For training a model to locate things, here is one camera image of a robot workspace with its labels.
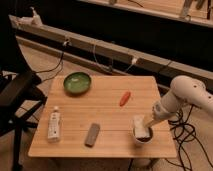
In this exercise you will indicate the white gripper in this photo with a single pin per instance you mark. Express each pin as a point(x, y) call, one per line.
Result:
point(160, 113)

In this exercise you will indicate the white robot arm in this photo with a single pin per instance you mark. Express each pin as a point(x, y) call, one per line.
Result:
point(183, 90)

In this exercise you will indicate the ceramic cup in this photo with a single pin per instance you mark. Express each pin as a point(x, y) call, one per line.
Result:
point(140, 141)

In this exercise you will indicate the orange carrot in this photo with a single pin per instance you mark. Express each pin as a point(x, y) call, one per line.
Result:
point(124, 99)

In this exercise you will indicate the wooden table board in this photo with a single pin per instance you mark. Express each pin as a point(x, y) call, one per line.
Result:
point(101, 105)

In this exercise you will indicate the brown rectangular bar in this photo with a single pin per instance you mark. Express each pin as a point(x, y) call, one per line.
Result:
point(92, 135)

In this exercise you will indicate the green bowl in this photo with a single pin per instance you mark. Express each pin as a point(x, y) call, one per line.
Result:
point(77, 83)

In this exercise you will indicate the white tube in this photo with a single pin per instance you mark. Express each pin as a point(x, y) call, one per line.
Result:
point(54, 125)

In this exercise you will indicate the black chair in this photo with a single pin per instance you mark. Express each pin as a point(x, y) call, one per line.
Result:
point(23, 87)

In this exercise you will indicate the white spray bottle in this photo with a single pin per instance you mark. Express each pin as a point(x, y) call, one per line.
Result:
point(35, 19)

